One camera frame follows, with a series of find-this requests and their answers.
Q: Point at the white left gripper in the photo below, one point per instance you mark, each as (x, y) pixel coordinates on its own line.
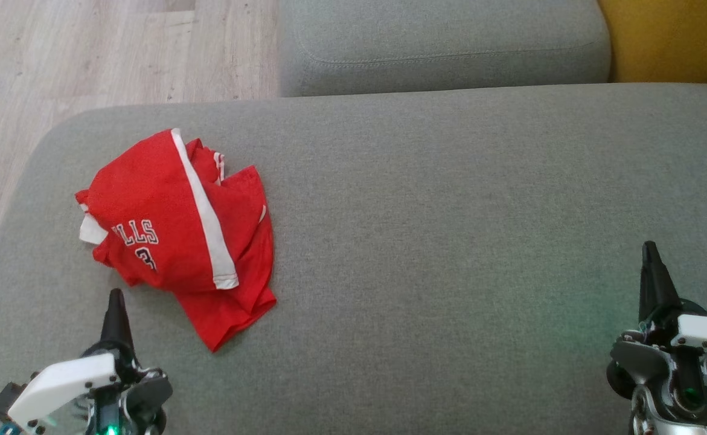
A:
(63, 386)

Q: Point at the red jersey with white sleeves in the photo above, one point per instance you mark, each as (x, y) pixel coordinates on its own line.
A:
(232, 314)

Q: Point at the red shorts with white stripes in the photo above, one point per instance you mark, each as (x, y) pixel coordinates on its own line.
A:
(142, 187)

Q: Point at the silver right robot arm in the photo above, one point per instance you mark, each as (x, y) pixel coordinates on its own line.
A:
(637, 359)

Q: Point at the large grey fabric sofa cushion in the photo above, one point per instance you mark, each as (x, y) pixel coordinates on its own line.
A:
(419, 241)

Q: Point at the small grey fabric sofa cushion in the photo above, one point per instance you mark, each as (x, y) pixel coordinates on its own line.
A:
(438, 36)

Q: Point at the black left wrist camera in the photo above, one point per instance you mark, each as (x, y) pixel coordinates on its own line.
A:
(6, 400)

